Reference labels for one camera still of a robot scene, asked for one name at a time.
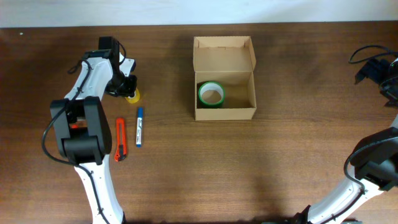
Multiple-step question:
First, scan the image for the small yellow tape roll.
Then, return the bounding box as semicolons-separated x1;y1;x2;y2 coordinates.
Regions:
125;88;141;104

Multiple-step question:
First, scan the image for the green tape roll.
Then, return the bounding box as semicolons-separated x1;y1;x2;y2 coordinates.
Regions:
198;81;226;108

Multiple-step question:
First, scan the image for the brown cardboard box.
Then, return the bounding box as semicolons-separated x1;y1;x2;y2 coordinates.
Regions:
193;36;257;121

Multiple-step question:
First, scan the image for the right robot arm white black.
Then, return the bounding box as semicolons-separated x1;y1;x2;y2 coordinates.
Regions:
290;58;397;224

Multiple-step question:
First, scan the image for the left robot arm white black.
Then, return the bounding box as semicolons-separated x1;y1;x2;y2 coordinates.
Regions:
44;37;139;223

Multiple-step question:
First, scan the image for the blue white marker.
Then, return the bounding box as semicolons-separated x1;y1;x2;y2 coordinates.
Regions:
136;107;144;147

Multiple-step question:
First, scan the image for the orange utility knife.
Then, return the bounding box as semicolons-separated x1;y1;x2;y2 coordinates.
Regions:
114;118;127;162

